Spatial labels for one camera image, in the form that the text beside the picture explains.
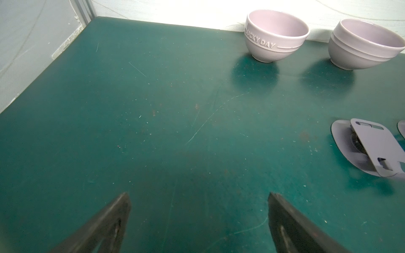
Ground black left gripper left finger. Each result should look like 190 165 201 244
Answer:
50 192 131 253

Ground purple phone stand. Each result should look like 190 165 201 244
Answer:
397 120 405 138
331 118 405 181

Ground lilac ceramic bowl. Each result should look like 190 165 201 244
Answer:
328 19 405 71
244 9 310 63

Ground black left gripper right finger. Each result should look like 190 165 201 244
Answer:
268 192 349 253

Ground right lilac ceramic bowl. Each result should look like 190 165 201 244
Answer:
328 19 405 71

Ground left lilac ceramic bowl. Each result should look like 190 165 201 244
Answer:
244 9 310 63

